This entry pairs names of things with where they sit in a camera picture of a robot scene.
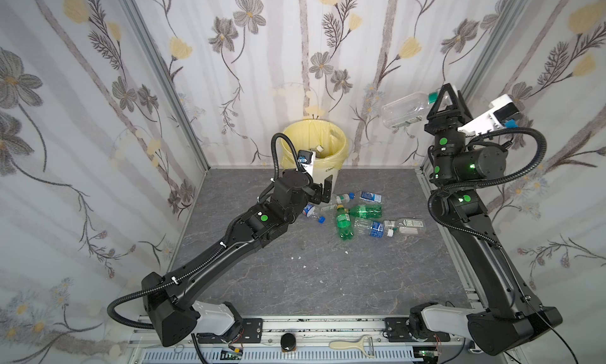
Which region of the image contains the Pepsi label clear bottle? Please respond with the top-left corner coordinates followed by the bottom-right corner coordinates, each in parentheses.
top-left (302, 203), bottom-right (326, 224)

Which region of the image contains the black round knob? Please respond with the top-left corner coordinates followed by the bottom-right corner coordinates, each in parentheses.
top-left (280, 332), bottom-right (297, 352)

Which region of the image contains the green soda bottle upright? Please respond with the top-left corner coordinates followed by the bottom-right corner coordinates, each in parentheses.
top-left (336, 205), bottom-right (354, 240)

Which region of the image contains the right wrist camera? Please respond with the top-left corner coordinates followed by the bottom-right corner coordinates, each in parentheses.
top-left (457, 95), bottom-right (520, 138)

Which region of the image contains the beige vegetable peeler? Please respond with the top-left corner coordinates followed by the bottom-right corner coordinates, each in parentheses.
top-left (328, 335), bottom-right (375, 359)

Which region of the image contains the clear bottle green cap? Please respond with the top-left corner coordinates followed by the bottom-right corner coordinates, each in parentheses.
top-left (380, 89), bottom-right (440, 129)

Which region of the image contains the white green label bottle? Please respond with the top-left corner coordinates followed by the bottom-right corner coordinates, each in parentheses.
top-left (383, 218), bottom-right (425, 236)

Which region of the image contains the yellow bin liner bag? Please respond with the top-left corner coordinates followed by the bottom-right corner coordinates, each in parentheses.
top-left (283, 119), bottom-right (349, 171)

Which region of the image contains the green soda bottle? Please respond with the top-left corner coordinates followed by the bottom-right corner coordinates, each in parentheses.
top-left (336, 205), bottom-right (354, 240)
top-left (348, 204), bottom-right (383, 220)

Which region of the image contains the clear bottle white cap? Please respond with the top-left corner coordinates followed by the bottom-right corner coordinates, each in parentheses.
top-left (320, 192), bottom-right (355, 212)

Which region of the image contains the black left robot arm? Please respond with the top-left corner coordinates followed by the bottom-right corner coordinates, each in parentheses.
top-left (107, 133), bottom-right (332, 347)

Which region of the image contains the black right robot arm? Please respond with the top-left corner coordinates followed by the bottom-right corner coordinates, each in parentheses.
top-left (408, 83), bottom-right (563, 356)

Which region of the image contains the white plastic waste bin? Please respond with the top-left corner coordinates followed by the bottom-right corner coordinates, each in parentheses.
top-left (312, 164), bottom-right (339, 191)

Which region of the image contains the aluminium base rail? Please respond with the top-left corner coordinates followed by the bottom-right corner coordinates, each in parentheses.
top-left (126, 315), bottom-right (528, 363)

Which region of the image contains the small blue label bottle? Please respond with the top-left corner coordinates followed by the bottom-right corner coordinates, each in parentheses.
top-left (360, 191), bottom-right (383, 204)

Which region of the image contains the clear bottle blue label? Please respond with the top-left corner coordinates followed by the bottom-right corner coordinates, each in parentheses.
top-left (353, 218), bottom-right (394, 238)

